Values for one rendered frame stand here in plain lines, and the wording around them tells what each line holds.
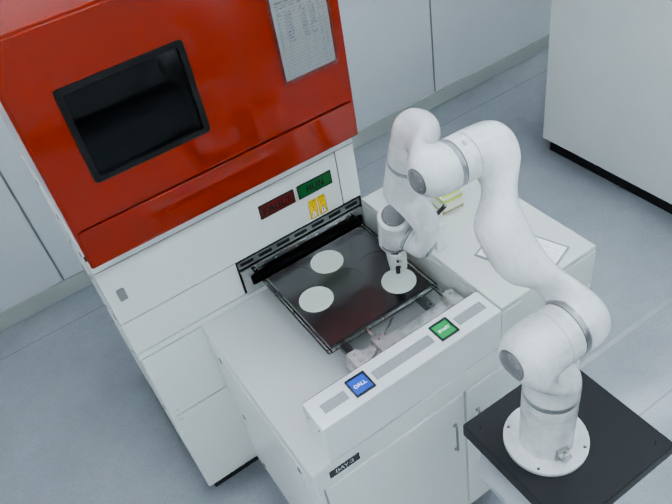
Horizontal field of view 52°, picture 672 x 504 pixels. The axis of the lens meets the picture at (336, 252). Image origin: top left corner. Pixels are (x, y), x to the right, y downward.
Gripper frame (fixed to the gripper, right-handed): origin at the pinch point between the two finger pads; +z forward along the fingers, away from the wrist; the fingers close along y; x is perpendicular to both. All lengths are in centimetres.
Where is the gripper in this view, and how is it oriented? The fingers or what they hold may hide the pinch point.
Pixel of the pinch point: (394, 262)
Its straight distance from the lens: 198.3
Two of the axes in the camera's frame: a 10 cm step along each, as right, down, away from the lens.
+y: -1.8, -9.0, 3.9
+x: -9.8, 1.9, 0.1
